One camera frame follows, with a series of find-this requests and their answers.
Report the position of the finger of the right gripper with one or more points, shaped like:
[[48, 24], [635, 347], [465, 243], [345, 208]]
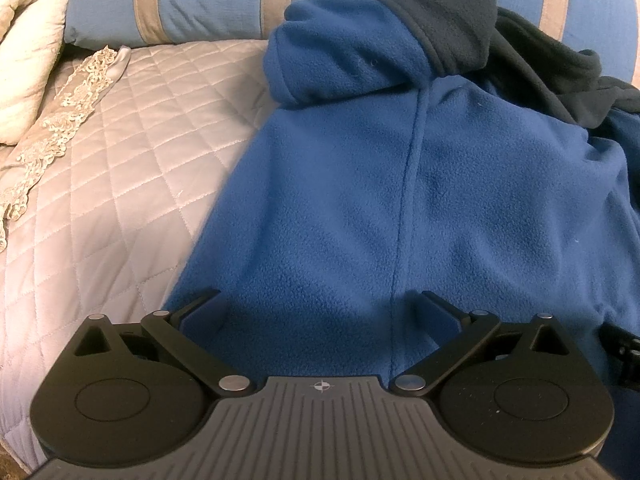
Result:
[[622, 350]]

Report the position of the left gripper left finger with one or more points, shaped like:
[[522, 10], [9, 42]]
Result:
[[163, 327]]

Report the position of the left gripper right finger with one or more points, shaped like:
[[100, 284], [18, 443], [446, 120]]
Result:
[[459, 336]]

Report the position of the blue fleece jacket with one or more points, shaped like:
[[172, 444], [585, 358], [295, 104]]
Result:
[[442, 145]]

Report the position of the quilted grey bedspread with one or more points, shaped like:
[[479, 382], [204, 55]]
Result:
[[111, 223]]

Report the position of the lace trimmed pillow cover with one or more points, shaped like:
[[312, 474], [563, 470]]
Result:
[[59, 122]]

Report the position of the beige folded comforter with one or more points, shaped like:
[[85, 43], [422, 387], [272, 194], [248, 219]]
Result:
[[31, 40]]

